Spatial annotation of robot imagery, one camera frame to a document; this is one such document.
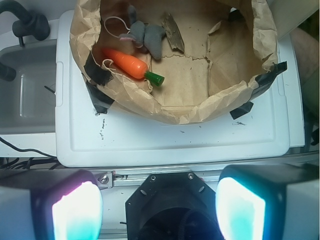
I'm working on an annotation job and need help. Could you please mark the black octagonal mount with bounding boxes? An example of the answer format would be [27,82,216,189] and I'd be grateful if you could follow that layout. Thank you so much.
[125,172,223,240]

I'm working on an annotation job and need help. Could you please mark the grey plush mouse toy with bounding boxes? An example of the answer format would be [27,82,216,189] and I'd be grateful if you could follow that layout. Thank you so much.
[103,4,166,61]

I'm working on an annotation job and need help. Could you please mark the black faucet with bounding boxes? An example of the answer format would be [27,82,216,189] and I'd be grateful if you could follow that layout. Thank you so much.
[0,0,51,82]

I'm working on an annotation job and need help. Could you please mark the aluminium rail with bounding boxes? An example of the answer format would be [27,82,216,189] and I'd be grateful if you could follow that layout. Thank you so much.
[91,165,222,189]

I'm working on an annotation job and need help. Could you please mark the grey sink basin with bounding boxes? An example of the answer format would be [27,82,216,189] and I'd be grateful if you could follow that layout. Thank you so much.
[0,39,57,135]

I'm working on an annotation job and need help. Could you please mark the brown paper bag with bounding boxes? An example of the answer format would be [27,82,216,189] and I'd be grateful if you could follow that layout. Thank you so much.
[70,0,278,124]

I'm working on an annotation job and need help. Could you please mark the orange plastic toy carrot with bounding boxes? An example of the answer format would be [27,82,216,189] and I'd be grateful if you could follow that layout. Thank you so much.
[101,48,165,87]

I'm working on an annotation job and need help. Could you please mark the white plastic bin lid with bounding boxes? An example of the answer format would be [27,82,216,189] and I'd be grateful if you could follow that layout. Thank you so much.
[55,10,290,167]

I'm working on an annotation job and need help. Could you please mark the brown wood chip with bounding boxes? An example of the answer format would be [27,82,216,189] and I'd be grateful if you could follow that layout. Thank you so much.
[161,12,185,53]

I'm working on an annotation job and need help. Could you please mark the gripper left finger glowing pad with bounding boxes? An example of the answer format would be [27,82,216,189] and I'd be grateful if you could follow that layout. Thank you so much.
[0,169,103,240]

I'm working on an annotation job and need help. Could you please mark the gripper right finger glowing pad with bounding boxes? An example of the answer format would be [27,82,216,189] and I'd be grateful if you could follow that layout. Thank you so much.
[215,163,320,240]

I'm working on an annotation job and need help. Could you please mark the black cable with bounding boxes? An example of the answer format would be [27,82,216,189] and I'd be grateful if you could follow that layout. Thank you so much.
[0,136,58,171]

